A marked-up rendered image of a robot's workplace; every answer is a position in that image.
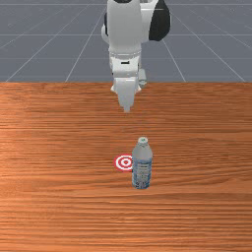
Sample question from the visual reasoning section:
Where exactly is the clear plastic bottle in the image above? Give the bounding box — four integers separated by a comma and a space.
131, 136, 154, 191

